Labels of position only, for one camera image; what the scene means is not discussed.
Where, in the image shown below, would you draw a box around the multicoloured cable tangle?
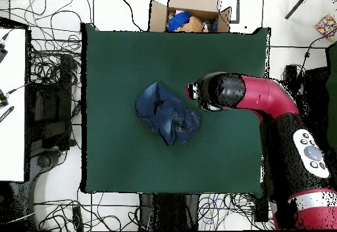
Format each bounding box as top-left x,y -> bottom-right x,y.
198,192 -> 264,230

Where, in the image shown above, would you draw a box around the brown cardboard box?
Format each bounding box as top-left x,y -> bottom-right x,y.
148,0 -> 232,33

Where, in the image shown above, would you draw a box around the grey metal bar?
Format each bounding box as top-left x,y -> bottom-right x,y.
284,0 -> 315,20

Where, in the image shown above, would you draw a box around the black cable tangle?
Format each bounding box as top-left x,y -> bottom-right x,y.
281,31 -> 337,138

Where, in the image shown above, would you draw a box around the black equipment box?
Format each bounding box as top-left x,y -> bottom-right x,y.
27,55 -> 77,151

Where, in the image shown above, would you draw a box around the dark green table cloth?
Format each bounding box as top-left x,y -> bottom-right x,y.
80,22 -> 272,194

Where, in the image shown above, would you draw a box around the black striped strap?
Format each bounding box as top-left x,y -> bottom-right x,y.
0,105 -> 15,123

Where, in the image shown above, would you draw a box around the tan cloth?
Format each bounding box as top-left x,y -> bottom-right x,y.
181,15 -> 205,33

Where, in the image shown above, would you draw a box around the white table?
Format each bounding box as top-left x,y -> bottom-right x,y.
0,27 -> 27,183

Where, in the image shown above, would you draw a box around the colourful patterned item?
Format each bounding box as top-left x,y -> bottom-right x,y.
315,14 -> 337,40

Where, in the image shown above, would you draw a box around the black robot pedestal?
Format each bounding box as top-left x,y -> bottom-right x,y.
139,193 -> 199,230

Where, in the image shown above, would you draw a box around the blue denim jeans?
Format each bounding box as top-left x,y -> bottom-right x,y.
134,80 -> 201,147

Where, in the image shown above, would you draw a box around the blue cloth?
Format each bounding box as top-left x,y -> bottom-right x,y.
167,11 -> 192,32

